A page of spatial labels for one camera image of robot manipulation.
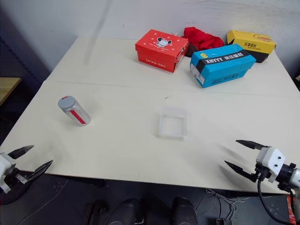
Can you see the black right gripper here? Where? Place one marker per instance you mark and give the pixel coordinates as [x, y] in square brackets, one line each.
[260, 174]

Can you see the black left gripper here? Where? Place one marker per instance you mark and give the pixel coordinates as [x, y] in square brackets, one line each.
[16, 178]

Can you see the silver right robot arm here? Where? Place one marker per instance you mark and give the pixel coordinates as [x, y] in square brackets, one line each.
[295, 177]

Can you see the silver can with red stripe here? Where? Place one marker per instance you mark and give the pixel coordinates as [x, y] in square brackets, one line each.
[78, 116]

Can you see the grey plastic tube cap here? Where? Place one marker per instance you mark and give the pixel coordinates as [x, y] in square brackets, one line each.
[66, 102]

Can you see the clear plastic square container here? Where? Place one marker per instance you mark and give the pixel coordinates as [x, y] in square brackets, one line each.
[172, 125]

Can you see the red object on floor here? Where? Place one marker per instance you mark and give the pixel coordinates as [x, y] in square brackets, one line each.
[291, 208]

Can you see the wooden side table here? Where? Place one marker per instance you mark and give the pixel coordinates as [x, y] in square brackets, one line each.
[7, 87]

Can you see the dark rounded shape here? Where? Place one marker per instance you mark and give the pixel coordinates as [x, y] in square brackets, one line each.
[125, 212]
[184, 211]

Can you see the blue and black shoe box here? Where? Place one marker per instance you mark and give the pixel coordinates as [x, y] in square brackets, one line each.
[220, 65]

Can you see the yellow and black shoe box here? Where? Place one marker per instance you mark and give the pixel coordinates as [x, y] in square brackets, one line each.
[253, 43]

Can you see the dark brown cloth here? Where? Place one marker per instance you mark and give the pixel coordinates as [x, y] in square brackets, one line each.
[191, 50]

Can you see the red cloth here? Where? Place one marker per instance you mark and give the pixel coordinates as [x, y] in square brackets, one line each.
[204, 39]

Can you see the red cartoon shoe box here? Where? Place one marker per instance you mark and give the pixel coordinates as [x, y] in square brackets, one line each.
[161, 49]

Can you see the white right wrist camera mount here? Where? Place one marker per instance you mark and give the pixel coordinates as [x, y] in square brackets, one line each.
[272, 159]

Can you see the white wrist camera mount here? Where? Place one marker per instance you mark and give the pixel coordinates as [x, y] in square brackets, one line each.
[272, 159]
[5, 164]

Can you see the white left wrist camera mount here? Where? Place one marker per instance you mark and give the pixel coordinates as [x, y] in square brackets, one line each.
[5, 164]

